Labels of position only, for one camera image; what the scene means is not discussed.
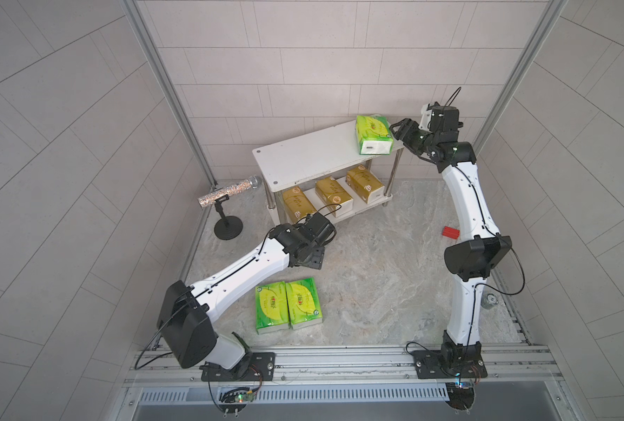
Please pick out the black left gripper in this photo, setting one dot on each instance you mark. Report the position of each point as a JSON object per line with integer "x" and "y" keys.
{"x": 319, "y": 253}

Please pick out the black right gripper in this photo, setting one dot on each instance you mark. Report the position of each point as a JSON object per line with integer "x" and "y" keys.
{"x": 405, "y": 135}

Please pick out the gold tissue pack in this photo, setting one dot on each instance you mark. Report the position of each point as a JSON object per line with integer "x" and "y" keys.
{"x": 365, "y": 184}
{"x": 297, "y": 205}
{"x": 337, "y": 200}

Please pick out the green tissue pack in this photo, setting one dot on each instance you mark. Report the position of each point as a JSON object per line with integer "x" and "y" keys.
{"x": 271, "y": 308}
{"x": 303, "y": 302}
{"x": 373, "y": 135}

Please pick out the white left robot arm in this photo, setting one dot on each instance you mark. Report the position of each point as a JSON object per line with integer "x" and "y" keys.
{"x": 188, "y": 312}

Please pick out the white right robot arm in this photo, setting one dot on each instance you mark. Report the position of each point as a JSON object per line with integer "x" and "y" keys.
{"x": 480, "y": 246}

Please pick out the white two-tier shelf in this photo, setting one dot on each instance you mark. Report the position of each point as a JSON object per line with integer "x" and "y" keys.
{"x": 300, "y": 161}

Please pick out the black microphone stand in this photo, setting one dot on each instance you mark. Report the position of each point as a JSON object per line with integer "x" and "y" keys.
{"x": 228, "y": 227}

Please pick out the glittery microphone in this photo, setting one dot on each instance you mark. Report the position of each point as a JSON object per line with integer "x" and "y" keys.
{"x": 253, "y": 182}

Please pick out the red small block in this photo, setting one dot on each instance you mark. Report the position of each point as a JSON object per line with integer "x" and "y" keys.
{"x": 451, "y": 233}

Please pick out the small silver round object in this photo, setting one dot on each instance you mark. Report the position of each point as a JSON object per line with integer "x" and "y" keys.
{"x": 489, "y": 300}

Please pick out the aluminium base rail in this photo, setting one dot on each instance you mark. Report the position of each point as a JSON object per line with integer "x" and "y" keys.
{"x": 381, "y": 374}

